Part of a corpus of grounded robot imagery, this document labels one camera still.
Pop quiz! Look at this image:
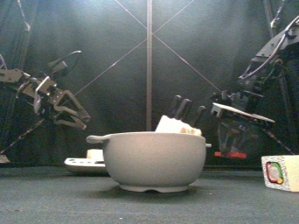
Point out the red toy salmon slice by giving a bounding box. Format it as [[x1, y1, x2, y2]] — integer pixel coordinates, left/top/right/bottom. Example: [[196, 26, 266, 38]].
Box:
[[214, 150, 248, 160]]

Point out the white toy rice block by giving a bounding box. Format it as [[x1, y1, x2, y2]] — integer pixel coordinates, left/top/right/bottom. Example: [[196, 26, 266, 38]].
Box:
[[86, 148, 106, 163]]

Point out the pale wooden knife block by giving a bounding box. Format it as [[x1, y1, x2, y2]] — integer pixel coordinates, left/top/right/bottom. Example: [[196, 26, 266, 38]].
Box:
[[154, 115, 203, 137]]

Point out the white toy plate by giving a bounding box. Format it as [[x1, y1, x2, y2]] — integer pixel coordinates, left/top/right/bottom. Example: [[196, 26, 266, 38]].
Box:
[[63, 157, 111, 177]]

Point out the small white green box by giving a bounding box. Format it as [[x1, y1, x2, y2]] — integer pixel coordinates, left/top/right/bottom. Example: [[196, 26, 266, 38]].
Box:
[[260, 154, 299, 193]]

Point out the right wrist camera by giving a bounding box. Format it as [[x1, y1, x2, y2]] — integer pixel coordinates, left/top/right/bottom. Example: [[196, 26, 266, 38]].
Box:
[[210, 89, 239, 106]]

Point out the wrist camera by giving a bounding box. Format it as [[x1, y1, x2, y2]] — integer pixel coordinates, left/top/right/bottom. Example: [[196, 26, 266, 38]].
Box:
[[210, 89, 239, 106], [46, 50, 83, 78]]

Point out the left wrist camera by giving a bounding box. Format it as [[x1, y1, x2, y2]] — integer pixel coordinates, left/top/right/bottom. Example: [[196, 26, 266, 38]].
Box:
[[46, 50, 83, 78]]

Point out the black toy knife handle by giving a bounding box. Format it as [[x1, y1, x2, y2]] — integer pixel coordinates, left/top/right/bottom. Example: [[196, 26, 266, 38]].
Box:
[[191, 105, 208, 129], [175, 98, 194, 122], [168, 94, 183, 119]]

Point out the grey bowl with handles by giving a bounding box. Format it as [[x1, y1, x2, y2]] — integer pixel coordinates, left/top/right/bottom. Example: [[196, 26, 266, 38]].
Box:
[[86, 131, 212, 193]]

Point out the grey metal frame pole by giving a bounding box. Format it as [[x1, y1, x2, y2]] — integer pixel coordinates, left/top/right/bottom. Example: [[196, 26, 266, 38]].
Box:
[[144, 0, 155, 132]]

